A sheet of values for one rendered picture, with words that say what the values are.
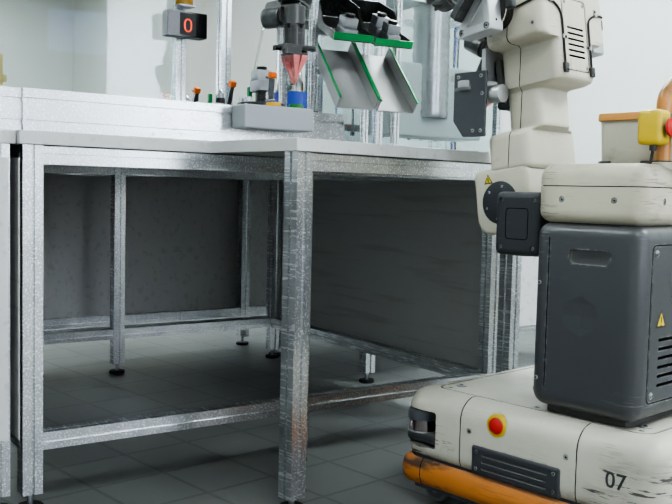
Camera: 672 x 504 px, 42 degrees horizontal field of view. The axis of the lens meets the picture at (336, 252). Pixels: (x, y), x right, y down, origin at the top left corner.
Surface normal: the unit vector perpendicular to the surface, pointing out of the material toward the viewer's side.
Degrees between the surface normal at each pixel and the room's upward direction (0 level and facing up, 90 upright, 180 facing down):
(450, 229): 90
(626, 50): 90
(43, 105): 90
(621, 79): 90
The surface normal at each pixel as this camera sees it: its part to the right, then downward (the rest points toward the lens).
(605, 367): -0.73, 0.03
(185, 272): 0.57, 0.07
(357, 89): 0.31, -0.66
